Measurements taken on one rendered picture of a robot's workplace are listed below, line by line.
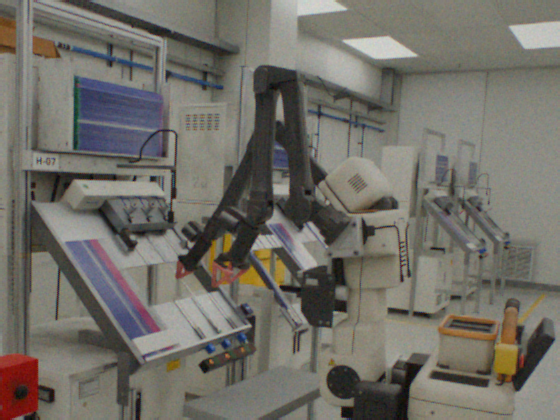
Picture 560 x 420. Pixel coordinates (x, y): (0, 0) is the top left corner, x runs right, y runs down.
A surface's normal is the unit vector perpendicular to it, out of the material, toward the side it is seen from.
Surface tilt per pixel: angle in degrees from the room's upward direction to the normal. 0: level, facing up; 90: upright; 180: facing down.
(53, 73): 90
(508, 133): 90
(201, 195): 90
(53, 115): 90
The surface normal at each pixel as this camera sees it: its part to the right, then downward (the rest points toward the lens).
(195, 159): -0.55, 0.07
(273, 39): 0.83, 0.10
